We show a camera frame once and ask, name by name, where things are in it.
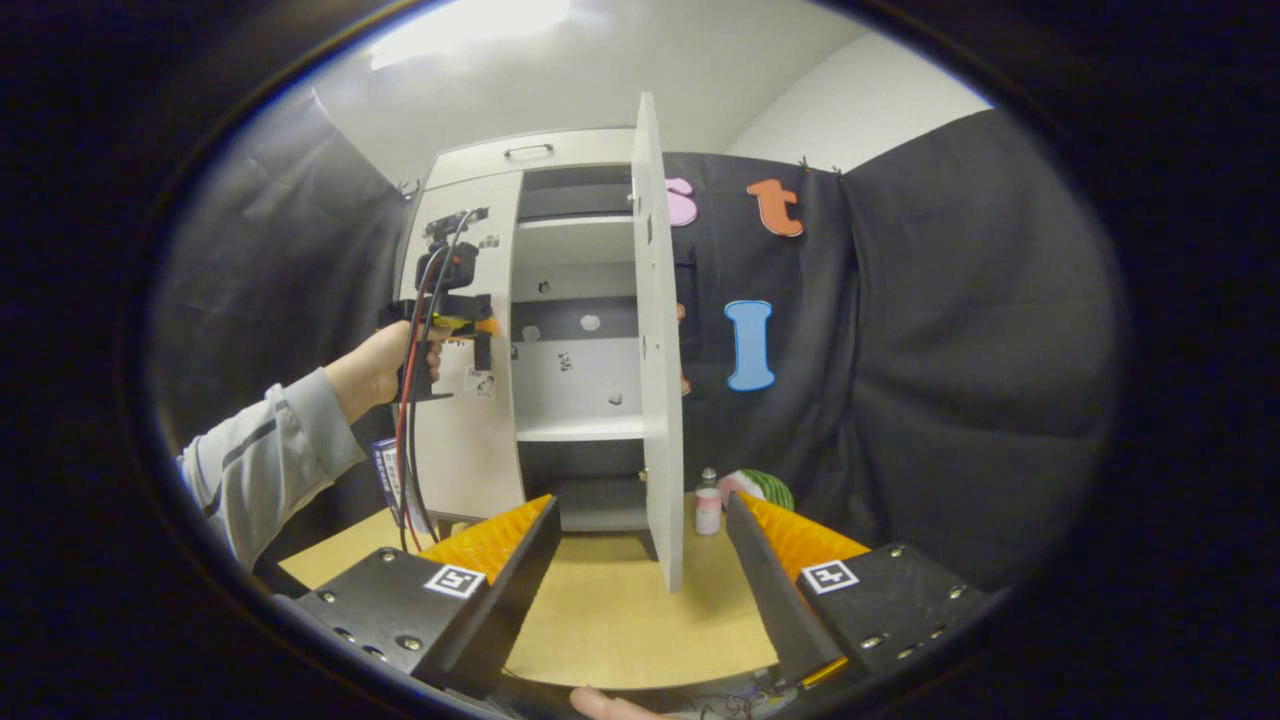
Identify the small pink white bottle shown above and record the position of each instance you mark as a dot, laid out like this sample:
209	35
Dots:
707	510

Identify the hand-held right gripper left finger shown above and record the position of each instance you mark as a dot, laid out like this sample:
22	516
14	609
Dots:
515	595

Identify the watermelon slice toy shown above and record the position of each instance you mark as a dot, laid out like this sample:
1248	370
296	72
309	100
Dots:
765	488

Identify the white cabinet shelf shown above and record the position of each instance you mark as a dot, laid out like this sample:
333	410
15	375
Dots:
575	240
580	428

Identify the white double-door shoe cabinet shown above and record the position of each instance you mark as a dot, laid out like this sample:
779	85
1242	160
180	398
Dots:
560	150

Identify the dark blue book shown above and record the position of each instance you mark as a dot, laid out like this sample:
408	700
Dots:
383	470

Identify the black backdrop cloth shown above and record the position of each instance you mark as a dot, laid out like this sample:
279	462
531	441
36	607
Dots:
950	350

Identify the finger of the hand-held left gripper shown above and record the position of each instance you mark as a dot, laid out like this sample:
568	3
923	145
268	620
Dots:
487	326

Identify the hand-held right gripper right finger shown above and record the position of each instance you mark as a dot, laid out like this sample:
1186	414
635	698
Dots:
775	600

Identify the white shoe cabinet door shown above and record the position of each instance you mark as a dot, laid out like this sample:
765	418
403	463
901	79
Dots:
660	400
465	460

